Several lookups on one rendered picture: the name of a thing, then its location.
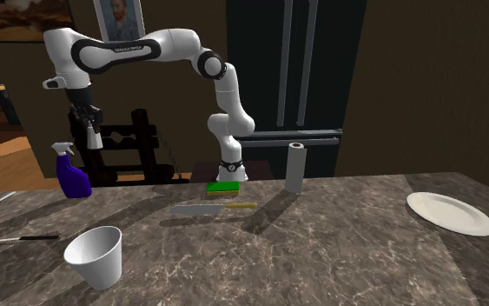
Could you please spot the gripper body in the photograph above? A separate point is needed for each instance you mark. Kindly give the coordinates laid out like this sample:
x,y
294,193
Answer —
x,y
79,98

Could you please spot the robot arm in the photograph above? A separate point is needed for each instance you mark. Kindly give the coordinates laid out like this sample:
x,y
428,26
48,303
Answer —
x,y
227,91

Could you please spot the dark wooden rack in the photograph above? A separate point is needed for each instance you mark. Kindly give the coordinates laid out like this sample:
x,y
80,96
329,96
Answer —
x,y
142,140

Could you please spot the blue spray bottle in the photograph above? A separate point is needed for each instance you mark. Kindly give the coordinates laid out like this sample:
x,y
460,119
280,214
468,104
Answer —
x,y
73,180

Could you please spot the framed portrait picture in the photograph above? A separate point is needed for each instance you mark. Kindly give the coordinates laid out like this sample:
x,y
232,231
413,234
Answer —
x,y
120,19

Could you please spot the framed landscape picture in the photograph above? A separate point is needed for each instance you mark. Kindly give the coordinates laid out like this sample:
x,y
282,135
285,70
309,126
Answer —
x,y
24,19

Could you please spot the white cup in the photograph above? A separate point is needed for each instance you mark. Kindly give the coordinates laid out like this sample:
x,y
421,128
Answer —
x,y
100,262

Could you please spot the green and yellow sponge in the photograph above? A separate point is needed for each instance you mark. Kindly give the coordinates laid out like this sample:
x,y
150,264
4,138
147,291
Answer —
x,y
223,187

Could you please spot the black refrigerator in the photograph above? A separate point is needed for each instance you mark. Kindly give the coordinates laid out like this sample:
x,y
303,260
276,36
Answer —
x,y
261,63

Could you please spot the grey paper towel roll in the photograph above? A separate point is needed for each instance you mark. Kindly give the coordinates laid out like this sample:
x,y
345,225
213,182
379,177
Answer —
x,y
295,169

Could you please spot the white plate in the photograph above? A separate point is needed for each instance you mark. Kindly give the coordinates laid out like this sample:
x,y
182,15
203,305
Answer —
x,y
449,212

